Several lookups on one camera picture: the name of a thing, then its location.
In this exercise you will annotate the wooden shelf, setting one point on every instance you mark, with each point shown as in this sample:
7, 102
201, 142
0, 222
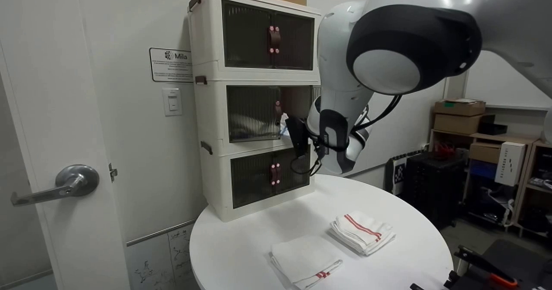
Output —
530, 182

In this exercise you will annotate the white wall sign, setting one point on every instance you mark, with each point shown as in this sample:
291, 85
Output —
170, 64

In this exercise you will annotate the stack of cardboard boxes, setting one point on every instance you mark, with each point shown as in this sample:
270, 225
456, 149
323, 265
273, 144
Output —
458, 117

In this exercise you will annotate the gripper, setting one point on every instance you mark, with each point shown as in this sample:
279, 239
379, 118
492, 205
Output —
297, 134

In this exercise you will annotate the folded white red-striped towel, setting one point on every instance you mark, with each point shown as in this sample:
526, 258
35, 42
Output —
304, 260
362, 231

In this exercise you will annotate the white room door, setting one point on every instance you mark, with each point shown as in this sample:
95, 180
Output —
56, 108

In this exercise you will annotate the whiteboard panel with drawings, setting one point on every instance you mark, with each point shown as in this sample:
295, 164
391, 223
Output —
159, 260

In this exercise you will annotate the white and blue towel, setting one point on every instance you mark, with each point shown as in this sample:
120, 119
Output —
284, 126

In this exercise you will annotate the white box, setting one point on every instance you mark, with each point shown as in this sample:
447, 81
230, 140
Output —
510, 164

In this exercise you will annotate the ribbed dark cabinet door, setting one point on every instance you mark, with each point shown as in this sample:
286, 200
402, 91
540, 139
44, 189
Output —
252, 182
252, 113
295, 42
293, 173
246, 33

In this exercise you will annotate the white light switch plate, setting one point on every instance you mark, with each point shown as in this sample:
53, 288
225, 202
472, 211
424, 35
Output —
172, 102

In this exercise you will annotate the small cardboard box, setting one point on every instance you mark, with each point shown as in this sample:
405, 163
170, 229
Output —
484, 152

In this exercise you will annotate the whiteboard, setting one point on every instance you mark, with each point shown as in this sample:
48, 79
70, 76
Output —
504, 83

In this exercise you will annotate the white stacked storage cabinet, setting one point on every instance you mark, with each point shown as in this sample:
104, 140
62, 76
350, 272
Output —
207, 108

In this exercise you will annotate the black crate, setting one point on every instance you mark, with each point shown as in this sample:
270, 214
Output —
435, 186

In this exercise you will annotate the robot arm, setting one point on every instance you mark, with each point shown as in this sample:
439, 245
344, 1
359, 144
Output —
388, 35

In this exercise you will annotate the fiducial marker board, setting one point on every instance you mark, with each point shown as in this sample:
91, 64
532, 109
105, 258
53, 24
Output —
399, 174

